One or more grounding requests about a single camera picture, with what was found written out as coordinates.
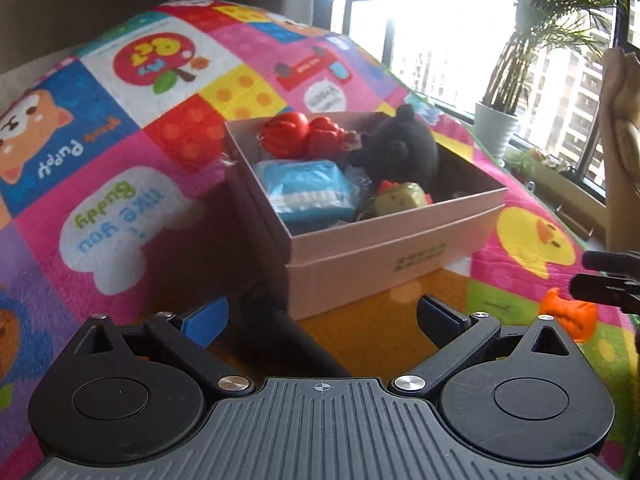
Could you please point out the pink cardboard box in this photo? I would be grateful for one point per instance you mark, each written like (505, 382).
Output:
(360, 260)

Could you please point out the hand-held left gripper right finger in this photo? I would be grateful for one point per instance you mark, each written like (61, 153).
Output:
(440, 320)

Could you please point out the dark red toy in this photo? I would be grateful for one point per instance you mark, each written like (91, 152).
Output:
(327, 140)

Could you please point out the potted palm plant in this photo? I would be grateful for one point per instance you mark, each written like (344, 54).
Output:
(495, 130)

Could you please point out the colourful printed play mat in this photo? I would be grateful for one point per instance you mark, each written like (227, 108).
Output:
(125, 170)

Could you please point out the black window frame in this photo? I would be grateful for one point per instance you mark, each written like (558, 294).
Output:
(385, 25)

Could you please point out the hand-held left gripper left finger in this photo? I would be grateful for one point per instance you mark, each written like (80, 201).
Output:
(207, 322)

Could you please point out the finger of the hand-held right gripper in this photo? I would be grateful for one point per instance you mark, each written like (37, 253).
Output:
(605, 291)
(612, 261)

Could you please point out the small potted plant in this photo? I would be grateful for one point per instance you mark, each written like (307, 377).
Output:
(520, 162)

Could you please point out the orange plastic toy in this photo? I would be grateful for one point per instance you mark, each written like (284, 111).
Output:
(575, 315)

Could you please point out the blue tissue packet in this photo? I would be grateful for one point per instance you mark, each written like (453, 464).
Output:
(305, 190)

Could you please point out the beige wooden sculpture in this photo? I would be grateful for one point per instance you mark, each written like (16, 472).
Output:
(622, 160)

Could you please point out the yellow-green cup toy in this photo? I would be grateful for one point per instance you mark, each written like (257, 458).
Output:
(402, 201)

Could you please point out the black plush toy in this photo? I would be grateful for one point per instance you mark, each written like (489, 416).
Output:
(400, 150)

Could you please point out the red pumpkin toy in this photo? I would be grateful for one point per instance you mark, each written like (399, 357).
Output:
(285, 132)

